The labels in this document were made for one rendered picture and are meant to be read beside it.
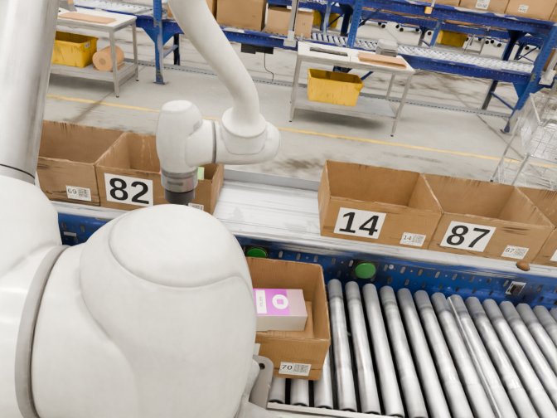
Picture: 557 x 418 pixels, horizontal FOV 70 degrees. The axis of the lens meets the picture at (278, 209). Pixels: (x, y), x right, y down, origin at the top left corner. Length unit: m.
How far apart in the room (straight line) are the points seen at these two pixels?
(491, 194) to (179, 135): 1.34
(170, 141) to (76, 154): 0.94
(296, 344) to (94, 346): 0.78
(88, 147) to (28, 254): 1.40
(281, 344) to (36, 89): 0.81
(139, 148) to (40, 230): 1.30
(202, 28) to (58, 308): 0.56
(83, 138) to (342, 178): 1.05
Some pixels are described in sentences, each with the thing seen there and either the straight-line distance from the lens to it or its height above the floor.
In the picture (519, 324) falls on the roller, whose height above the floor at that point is 0.75.
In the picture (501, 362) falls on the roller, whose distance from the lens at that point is 1.50.
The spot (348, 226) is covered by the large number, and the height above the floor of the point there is 0.94.
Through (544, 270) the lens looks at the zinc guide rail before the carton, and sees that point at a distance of 1.73.
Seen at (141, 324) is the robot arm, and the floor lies 1.49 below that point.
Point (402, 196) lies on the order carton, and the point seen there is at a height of 0.93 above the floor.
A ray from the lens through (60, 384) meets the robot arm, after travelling 0.37.
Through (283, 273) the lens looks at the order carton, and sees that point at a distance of 1.28.
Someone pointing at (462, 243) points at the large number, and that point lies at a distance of 1.57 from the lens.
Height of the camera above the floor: 1.73
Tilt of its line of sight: 33 degrees down
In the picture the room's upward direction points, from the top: 9 degrees clockwise
